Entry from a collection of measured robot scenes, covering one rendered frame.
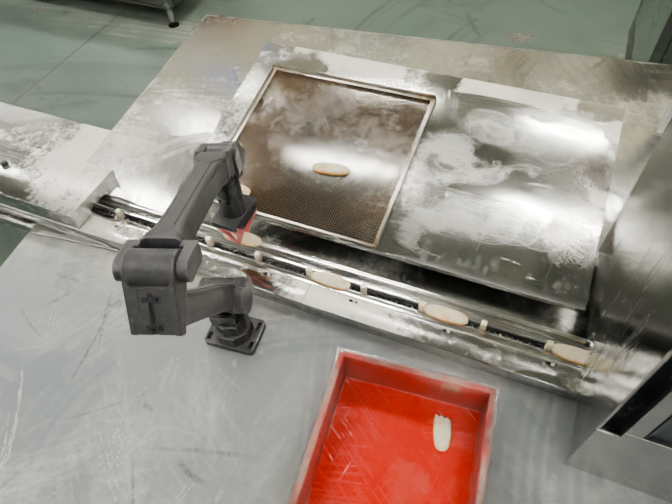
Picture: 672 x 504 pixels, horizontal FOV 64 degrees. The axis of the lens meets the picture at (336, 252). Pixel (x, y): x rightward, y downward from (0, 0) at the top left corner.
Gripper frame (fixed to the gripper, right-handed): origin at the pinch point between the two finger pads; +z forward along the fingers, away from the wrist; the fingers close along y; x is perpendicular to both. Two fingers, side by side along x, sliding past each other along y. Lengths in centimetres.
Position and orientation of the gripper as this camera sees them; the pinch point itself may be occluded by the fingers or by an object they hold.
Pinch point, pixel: (241, 235)
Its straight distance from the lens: 129.9
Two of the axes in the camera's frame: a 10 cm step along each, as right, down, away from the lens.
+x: 9.2, 2.7, -2.7
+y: -3.8, 7.4, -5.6
